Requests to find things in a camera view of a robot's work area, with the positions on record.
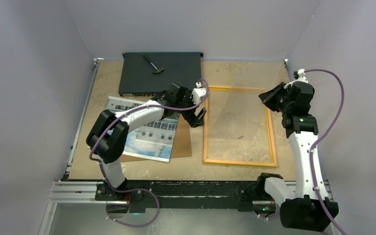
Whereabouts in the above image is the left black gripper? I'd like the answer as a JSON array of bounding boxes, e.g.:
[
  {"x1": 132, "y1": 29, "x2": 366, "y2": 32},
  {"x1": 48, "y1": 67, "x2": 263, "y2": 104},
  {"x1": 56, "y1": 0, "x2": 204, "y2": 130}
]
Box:
[{"x1": 175, "y1": 91, "x2": 206, "y2": 128}]

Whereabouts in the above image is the sky building photo print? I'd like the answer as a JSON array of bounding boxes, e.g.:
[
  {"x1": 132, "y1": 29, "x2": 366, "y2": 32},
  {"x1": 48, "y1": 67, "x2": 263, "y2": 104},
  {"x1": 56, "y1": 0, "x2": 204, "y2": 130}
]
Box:
[{"x1": 87, "y1": 95, "x2": 180, "y2": 163}]

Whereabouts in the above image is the yellow wooden picture frame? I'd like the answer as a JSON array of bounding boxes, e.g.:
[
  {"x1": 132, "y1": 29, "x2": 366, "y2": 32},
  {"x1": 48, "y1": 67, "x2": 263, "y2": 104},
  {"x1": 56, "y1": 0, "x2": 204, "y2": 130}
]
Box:
[{"x1": 203, "y1": 86, "x2": 278, "y2": 167}]

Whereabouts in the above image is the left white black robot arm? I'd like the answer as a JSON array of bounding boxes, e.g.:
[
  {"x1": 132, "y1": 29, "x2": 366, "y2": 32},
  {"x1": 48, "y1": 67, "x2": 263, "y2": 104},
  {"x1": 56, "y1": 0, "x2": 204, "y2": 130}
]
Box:
[{"x1": 86, "y1": 79, "x2": 210, "y2": 200}]

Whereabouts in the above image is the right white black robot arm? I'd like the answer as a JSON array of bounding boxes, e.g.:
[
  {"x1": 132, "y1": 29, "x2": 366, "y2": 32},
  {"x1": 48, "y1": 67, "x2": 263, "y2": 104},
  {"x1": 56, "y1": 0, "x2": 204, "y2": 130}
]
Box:
[{"x1": 255, "y1": 81, "x2": 339, "y2": 232}]

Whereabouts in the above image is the brown cardboard backing board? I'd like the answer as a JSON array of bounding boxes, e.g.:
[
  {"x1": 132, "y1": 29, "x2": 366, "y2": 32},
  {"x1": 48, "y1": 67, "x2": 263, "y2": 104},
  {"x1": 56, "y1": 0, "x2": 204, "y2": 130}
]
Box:
[{"x1": 120, "y1": 115, "x2": 192, "y2": 163}]

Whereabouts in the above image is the small black hammer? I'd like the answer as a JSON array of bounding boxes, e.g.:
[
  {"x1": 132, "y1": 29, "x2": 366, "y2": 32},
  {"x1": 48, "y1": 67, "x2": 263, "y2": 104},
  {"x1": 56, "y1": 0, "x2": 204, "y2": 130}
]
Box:
[{"x1": 142, "y1": 54, "x2": 165, "y2": 74}]

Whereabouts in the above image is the black flat box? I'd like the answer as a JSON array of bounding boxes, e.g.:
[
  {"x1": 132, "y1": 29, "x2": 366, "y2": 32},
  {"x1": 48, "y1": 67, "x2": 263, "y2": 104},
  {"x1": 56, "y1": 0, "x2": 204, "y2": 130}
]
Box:
[{"x1": 118, "y1": 51, "x2": 204, "y2": 96}]

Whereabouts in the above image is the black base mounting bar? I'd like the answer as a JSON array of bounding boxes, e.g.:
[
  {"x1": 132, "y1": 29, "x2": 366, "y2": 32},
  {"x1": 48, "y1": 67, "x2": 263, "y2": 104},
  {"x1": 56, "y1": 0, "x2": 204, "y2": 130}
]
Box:
[{"x1": 95, "y1": 180, "x2": 278, "y2": 216}]

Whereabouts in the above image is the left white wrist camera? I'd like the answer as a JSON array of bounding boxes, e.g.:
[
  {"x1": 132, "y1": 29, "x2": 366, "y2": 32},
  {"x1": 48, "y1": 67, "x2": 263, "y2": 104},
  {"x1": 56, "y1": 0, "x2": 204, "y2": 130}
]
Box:
[{"x1": 191, "y1": 81, "x2": 207, "y2": 105}]

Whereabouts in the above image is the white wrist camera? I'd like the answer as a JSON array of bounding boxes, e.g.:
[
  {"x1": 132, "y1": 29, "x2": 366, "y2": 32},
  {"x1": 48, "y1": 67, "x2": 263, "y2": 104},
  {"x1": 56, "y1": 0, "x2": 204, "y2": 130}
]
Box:
[
  {"x1": 293, "y1": 69, "x2": 308, "y2": 83},
  {"x1": 191, "y1": 81, "x2": 207, "y2": 105}
]

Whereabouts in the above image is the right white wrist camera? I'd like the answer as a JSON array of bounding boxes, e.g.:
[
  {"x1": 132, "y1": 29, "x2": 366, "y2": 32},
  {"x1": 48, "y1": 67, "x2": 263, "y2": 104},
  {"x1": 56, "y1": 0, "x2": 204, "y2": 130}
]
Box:
[{"x1": 293, "y1": 69, "x2": 308, "y2": 83}]

